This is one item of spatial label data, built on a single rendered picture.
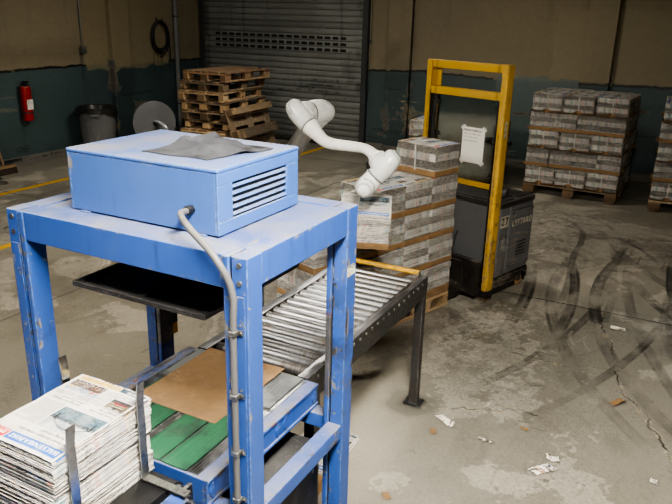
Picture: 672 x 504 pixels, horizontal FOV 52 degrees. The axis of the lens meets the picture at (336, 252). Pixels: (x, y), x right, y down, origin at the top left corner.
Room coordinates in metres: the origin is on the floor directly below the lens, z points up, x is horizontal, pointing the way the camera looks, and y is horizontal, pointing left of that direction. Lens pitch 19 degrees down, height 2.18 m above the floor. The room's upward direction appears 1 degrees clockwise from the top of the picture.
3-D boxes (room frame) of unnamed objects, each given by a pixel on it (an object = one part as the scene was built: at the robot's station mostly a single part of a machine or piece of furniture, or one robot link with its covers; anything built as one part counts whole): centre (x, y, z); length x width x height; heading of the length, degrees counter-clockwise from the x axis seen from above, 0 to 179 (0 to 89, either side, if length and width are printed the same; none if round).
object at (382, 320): (3.04, -0.19, 0.74); 1.34 x 0.05 x 0.12; 153
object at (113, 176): (2.25, 0.50, 1.65); 0.60 x 0.45 x 0.20; 63
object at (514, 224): (5.70, -1.24, 0.40); 0.69 x 0.55 x 0.80; 44
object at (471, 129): (5.45, -0.99, 1.27); 0.57 x 0.01 x 0.65; 44
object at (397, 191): (4.72, -0.24, 0.95); 0.38 x 0.29 x 0.23; 45
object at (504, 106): (5.20, -1.21, 0.97); 0.09 x 0.09 x 1.75; 44
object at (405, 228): (4.63, -0.15, 0.42); 1.17 x 0.39 x 0.83; 134
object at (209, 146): (2.20, 0.41, 1.78); 0.32 x 0.28 x 0.05; 63
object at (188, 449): (2.25, 0.50, 0.75); 0.70 x 0.65 x 0.10; 153
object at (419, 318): (3.61, -0.48, 0.34); 0.06 x 0.06 x 0.68; 63
